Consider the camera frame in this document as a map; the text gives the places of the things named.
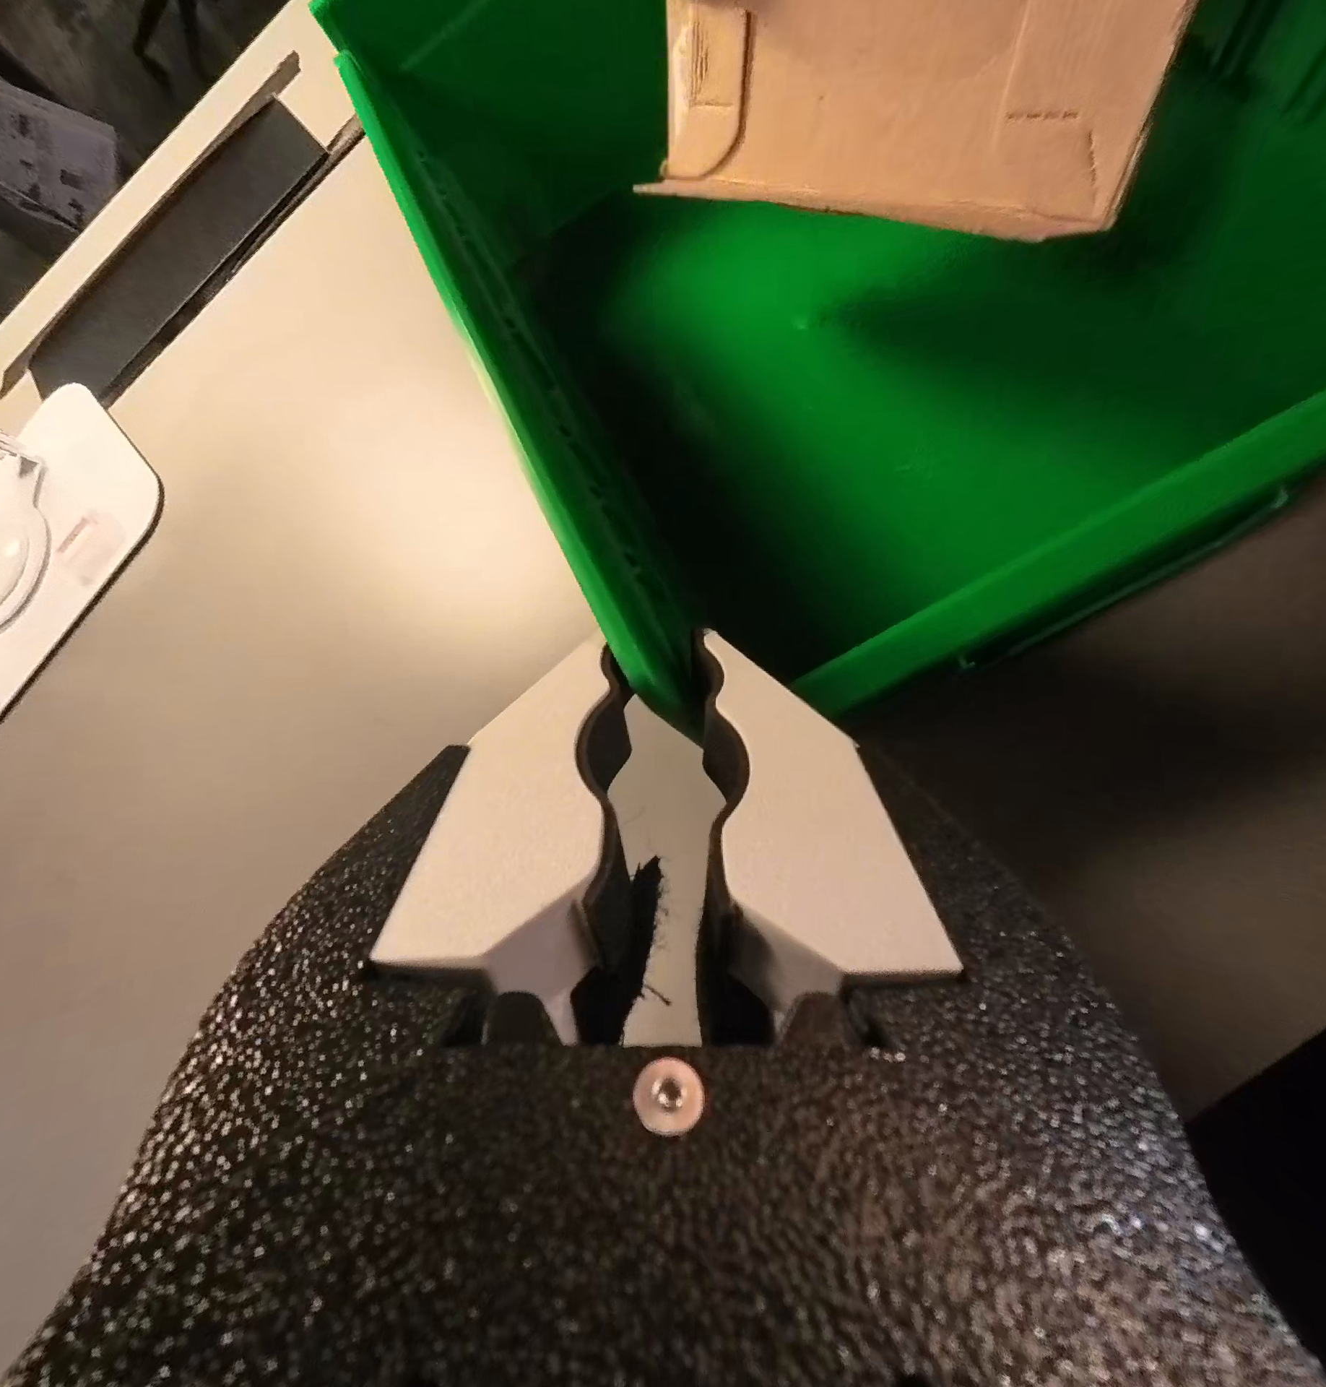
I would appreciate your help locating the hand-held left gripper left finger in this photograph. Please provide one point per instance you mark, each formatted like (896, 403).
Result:
(489, 857)

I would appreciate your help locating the green plastic bin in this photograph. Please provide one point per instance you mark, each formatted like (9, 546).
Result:
(944, 434)

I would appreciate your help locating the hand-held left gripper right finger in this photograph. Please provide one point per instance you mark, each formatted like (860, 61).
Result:
(825, 857)

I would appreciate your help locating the white card with clear blister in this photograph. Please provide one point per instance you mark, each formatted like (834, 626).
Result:
(66, 543)

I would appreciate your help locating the brown cardboard box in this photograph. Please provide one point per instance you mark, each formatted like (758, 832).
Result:
(922, 98)

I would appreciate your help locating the black and white printed paper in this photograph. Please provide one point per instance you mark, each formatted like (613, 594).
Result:
(34, 153)

